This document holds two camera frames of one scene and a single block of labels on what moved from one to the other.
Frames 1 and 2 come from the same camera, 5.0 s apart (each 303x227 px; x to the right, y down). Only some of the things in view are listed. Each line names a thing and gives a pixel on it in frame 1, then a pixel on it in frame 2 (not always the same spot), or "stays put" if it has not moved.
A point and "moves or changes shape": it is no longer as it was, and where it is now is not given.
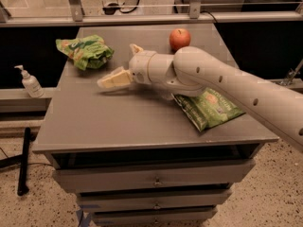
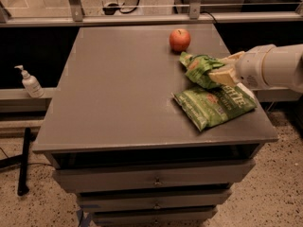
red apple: x=178 y=39 stays put
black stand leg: x=22 y=160 stays put
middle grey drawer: x=120 y=199 stays put
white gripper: x=139 y=66 to x=251 y=69
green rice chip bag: x=87 y=52 moves or changes shape
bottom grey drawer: x=154 y=218 stays put
